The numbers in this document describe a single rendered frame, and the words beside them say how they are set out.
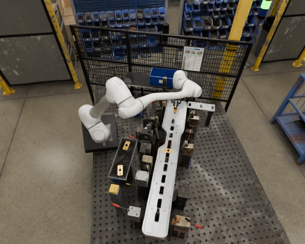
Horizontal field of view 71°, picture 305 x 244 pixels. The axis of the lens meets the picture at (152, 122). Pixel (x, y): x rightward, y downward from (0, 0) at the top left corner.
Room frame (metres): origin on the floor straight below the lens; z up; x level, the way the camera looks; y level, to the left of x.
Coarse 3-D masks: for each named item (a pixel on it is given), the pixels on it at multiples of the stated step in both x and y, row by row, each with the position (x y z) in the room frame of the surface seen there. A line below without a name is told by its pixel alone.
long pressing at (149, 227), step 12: (168, 108) 1.57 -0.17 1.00; (180, 108) 1.57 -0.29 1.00; (168, 120) 1.41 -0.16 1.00; (180, 120) 1.41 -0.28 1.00; (168, 132) 1.25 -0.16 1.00; (180, 132) 1.25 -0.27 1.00; (156, 156) 0.98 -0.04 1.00; (156, 168) 0.87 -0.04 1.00; (168, 168) 0.87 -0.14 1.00; (156, 180) 0.76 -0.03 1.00; (168, 180) 0.76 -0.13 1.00; (156, 192) 0.66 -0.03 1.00; (168, 192) 0.66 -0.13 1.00; (156, 204) 0.57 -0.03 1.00; (168, 204) 0.57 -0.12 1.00; (144, 216) 0.48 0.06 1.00; (168, 216) 0.48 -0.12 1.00; (144, 228) 0.40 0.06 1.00; (156, 228) 0.40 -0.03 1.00
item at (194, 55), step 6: (186, 48) 2.03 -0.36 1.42; (192, 48) 2.02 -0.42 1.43; (198, 48) 2.01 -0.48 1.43; (204, 48) 2.00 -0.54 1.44; (186, 54) 2.03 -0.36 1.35; (192, 54) 2.02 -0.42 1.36; (198, 54) 2.01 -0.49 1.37; (186, 60) 2.03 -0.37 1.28; (192, 60) 2.02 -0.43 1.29; (198, 60) 2.01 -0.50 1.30; (186, 66) 2.03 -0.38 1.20; (192, 66) 2.02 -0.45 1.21; (198, 66) 2.00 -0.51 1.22
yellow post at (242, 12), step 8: (240, 0) 2.02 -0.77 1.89; (248, 0) 1.98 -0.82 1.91; (240, 8) 1.99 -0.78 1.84; (248, 8) 1.97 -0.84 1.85; (240, 16) 1.98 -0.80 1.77; (232, 24) 2.06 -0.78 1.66; (240, 24) 1.98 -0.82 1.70; (232, 32) 1.99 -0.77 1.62; (240, 32) 1.98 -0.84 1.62; (232, 48) 1.98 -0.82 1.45; (216, 80) 2.04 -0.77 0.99; (224, 80) 1.98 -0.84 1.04; (216, 88) 1.99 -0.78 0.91
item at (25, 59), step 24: (0, 0) 2.98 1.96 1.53; (24, 0) 3.02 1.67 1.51; (48, 0) 3.04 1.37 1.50; (0, 24) 2.97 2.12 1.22; (24, 24) 3.01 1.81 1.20; (48, 24) 3.05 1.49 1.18; (0, 48) 2.94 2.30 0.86; (24, 48) 2.99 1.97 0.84; (48, 48) 3.04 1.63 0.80; (0, 72) 2.90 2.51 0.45; (24, 72) 2.96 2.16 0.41; (48, 72) 3.03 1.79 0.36; (72, 72) 3.05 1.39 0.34
